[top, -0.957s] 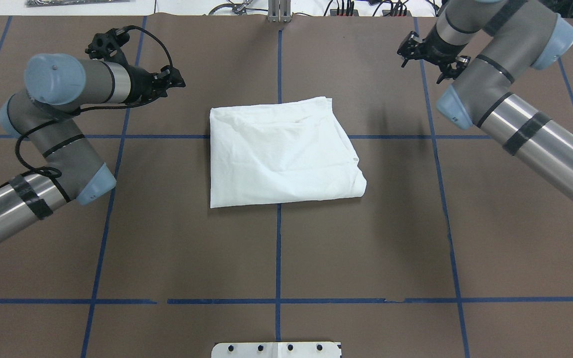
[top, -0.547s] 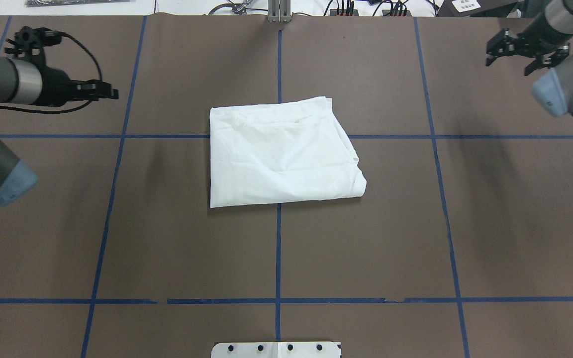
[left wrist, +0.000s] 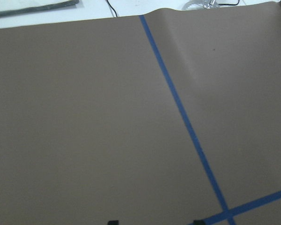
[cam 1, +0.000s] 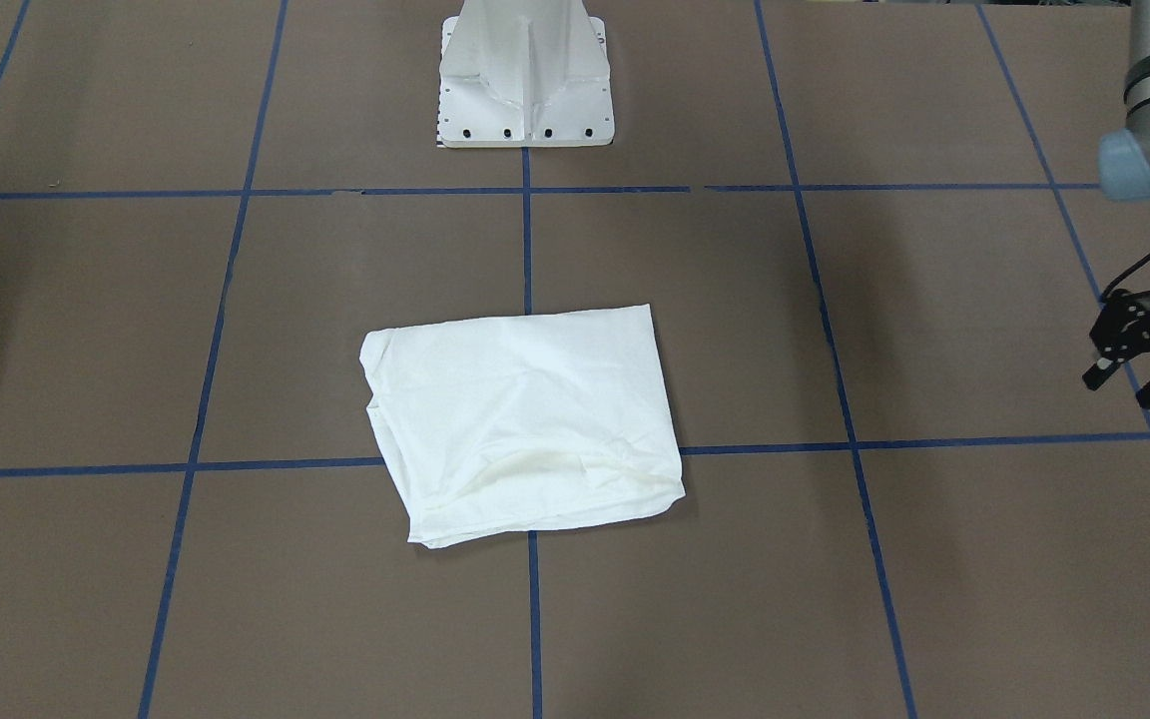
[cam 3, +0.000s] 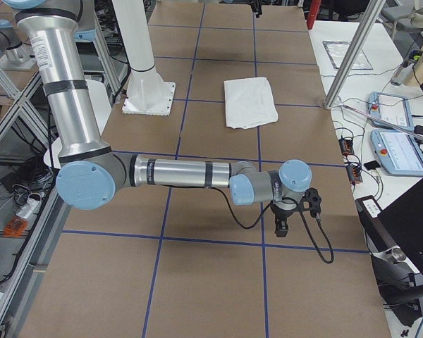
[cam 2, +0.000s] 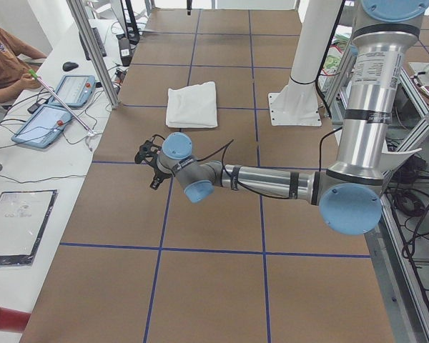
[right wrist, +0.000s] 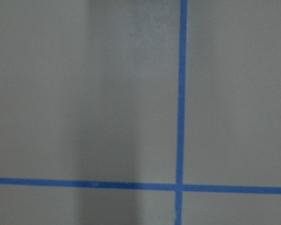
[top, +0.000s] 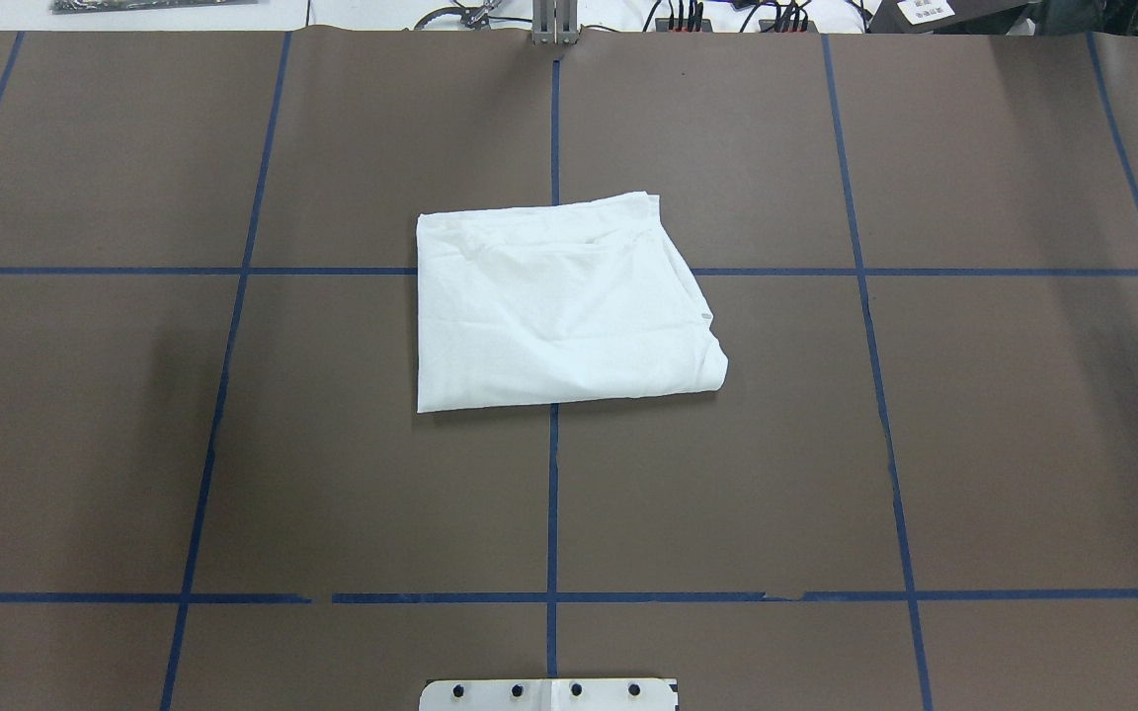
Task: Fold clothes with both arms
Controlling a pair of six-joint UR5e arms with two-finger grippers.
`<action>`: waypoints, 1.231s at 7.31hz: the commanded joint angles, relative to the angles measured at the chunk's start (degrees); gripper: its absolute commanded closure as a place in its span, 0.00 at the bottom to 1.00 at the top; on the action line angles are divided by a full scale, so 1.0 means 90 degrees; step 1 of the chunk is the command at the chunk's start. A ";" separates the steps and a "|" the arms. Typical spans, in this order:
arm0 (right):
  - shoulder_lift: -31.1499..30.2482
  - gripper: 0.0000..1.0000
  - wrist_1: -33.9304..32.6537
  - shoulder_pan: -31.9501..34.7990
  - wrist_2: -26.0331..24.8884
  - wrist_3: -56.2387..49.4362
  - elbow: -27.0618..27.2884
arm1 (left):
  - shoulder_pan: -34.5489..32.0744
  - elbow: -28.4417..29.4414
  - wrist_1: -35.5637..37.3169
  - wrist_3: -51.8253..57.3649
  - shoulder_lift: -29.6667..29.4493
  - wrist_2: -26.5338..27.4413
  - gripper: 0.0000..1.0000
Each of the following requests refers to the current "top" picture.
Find white long sleeve t-shirt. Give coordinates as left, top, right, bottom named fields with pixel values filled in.
left=417, top=191, right=729, bottom=414

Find aluminium frame post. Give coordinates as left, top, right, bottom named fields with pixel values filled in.
left=531, top=0, right=582, bottom=46

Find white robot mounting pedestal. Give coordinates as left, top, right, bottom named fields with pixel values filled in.
left=417, top=676, right=681, bottom=710

